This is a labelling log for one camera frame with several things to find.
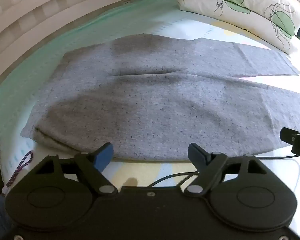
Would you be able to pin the grey pants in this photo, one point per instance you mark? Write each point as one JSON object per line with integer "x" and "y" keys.
{"x": 152, "y": 110}

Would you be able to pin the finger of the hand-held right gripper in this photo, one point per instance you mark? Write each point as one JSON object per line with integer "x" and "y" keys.
{"x": 297, "y": 141}

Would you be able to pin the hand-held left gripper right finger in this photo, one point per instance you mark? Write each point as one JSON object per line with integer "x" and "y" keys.
{"x": 197, "y": 152}

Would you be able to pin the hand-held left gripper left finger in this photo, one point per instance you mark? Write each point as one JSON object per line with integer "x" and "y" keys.
{"x": 103, "y": 155}

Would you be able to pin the beige bed side rail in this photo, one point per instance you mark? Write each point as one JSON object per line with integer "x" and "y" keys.
{"x": 27, "y": 20}

